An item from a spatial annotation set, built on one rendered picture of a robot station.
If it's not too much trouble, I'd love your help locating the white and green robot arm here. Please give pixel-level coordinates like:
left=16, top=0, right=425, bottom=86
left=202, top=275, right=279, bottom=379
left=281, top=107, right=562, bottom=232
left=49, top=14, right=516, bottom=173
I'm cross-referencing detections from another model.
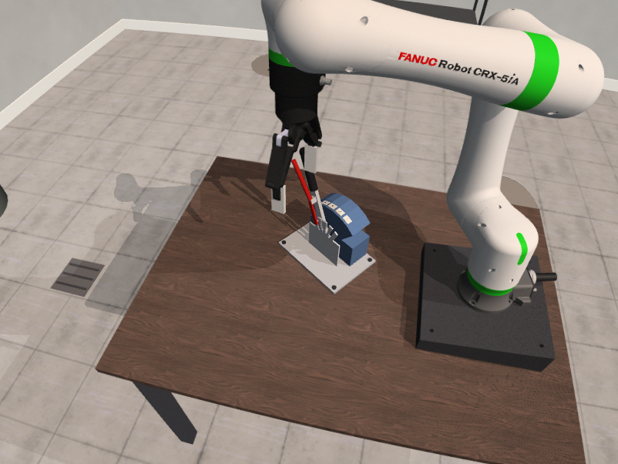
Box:
left=261, top=0, right=604, bottom=314

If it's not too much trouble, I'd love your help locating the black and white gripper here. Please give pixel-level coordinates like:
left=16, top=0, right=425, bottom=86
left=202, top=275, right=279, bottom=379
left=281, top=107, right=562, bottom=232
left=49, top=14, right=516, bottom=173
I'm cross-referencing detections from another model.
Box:
left=265, top=93, right=322, bottom=214

